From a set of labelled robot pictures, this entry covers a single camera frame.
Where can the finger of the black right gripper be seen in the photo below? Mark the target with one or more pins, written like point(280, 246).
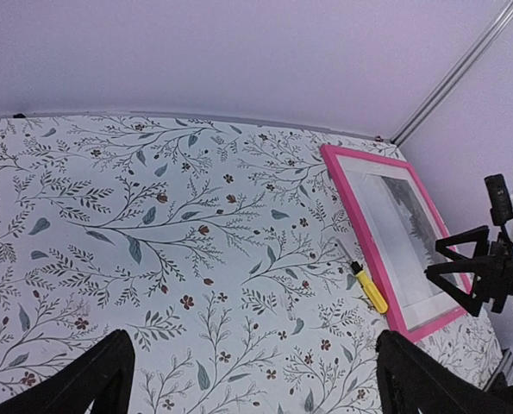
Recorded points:
point(478, 237)
point(466, 299)

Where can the yellow handled screwdriver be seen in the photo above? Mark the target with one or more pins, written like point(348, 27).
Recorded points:
point(369, 288)

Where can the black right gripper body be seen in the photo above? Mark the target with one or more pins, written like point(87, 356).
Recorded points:
point(494, 282)

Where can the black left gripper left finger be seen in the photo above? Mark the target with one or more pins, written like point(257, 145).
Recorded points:
point(98, 381)

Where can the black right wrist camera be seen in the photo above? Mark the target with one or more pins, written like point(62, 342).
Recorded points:
point(501, 208)

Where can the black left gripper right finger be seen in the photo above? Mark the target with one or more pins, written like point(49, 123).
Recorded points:
point(411, 381)

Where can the pink picture frame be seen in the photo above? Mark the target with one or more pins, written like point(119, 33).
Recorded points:
point(396, 225)

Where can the aluminium right corner post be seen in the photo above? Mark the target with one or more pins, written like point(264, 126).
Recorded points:
point(458, 71)

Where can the floral patterned table mat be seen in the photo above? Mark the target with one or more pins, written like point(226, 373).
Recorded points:
point(212, 244)

